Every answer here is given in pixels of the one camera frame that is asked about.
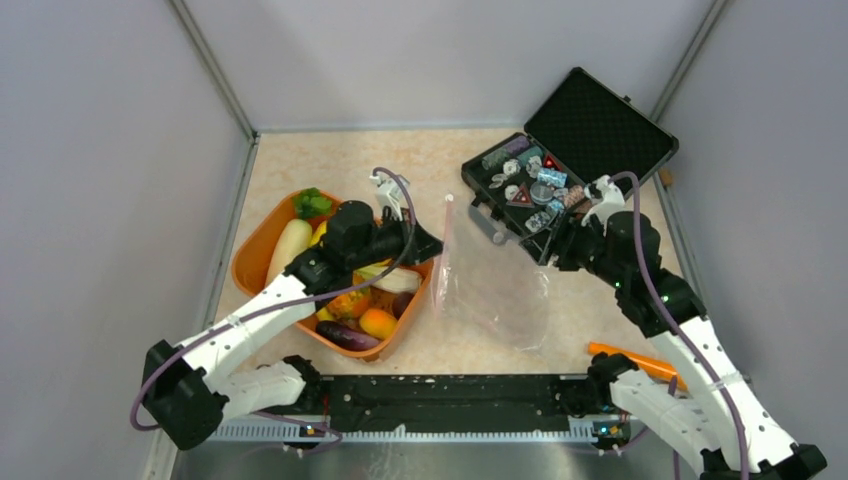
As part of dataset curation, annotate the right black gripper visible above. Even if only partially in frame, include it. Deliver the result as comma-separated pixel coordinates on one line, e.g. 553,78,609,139
519,207,626,287

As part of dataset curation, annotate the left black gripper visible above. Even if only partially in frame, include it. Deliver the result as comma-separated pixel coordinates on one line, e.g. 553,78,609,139
349,207,449,270

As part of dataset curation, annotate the clear zip top bag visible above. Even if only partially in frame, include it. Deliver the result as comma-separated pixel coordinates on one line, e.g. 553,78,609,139
431,193,552,351

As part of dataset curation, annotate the white radish with leaves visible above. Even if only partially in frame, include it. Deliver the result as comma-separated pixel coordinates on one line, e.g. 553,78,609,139
265,188,333,285

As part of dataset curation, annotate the yellow bell pepper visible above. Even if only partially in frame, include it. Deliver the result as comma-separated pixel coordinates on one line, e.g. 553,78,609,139
309,220,328,247

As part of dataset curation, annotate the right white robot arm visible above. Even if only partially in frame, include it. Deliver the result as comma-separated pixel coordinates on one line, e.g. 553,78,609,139
548,210,827,479

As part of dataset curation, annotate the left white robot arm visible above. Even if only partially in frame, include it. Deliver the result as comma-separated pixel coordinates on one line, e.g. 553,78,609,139
130,201,443,450

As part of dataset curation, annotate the orange pineapple toy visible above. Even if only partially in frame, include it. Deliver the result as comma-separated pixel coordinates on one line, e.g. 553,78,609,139
325,288,371,319

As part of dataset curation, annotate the orange yellow mango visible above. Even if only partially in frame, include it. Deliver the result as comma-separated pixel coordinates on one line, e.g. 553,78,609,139
359,308,398,340

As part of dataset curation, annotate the black open carrying case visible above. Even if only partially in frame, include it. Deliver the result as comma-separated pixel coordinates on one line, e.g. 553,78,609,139
460,67,679,265

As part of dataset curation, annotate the purple eggplant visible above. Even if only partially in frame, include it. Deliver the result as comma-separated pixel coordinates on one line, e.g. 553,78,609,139
315,321,381,352

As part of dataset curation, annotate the orange plastic basket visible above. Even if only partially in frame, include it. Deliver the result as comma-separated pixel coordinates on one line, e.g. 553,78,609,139
230,191,434,363

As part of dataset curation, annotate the orange carrot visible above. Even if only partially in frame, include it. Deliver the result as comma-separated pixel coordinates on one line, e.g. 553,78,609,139
587,342,688,391

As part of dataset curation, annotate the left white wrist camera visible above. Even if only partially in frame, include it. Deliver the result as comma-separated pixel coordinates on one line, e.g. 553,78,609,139
369,167,409,220

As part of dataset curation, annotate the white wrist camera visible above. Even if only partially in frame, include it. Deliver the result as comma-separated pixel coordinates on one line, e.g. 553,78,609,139
581,175,625,227
369,167,409,220

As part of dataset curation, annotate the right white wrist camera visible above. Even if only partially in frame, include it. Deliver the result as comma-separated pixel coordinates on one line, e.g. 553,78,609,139
581,175,625,227

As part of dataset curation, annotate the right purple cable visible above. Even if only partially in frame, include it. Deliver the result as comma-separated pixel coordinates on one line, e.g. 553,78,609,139
609,172,751,480

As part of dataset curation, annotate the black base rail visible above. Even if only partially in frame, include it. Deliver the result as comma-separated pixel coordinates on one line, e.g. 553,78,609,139
267,374,631,443

